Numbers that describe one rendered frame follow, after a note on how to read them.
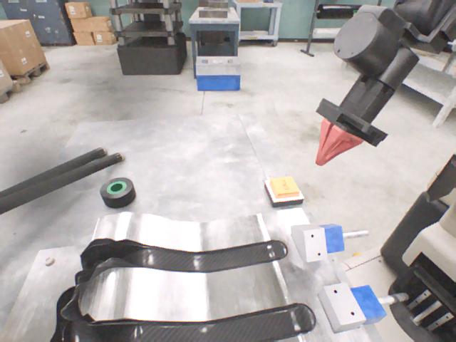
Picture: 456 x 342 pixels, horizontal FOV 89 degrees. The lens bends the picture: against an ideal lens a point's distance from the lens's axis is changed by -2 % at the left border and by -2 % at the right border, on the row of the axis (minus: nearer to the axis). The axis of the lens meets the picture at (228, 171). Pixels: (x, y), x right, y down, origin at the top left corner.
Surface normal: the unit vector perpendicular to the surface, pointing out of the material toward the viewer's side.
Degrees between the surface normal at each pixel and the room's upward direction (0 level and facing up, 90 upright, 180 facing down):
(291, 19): 90
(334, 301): 0
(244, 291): 3
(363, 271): 0
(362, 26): 63
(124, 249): 90
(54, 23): 90
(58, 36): 90
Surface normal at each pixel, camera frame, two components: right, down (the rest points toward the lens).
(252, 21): 0.04, 0.63
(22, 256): 0.01, -0.77
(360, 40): -0.83, -0.15
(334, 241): 0.14, -0.07
